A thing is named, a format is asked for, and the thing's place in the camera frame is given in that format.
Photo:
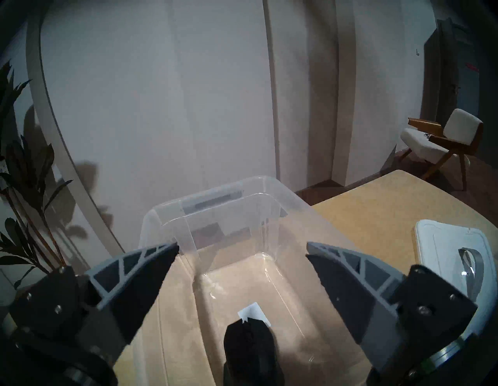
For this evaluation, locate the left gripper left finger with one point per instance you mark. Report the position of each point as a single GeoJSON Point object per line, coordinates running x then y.
{"type": "Point", "coordinates": [116, 295]}

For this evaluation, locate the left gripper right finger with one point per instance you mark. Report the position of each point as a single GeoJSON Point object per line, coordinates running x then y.
{"type": "Point", "coordinates": [358, 288]}

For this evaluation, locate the black computer mouse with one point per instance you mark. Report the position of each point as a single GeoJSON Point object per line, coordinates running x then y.
{"type": "Point", "coordinates": [249, 350]}

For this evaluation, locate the clear plastic storage container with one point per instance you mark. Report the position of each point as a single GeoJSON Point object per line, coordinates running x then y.
{"type": "Point", "coordinates": [241, 264]}

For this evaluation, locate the tall dark green plant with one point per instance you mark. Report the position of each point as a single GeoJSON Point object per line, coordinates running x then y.
{"type": "Point", "coordinates": [23, 186]}

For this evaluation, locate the wooden armchair with white cushions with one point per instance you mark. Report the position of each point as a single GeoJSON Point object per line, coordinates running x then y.
{"type": "Point", "coordinates": [463, 124]}

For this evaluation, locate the dark grey door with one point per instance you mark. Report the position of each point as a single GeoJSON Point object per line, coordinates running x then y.
{"type": "Point", "coordinates": [451, 78]}

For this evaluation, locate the red door sign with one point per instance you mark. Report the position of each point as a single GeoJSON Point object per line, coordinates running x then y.
{"type": "Point", "coordinates": [472, 67]}

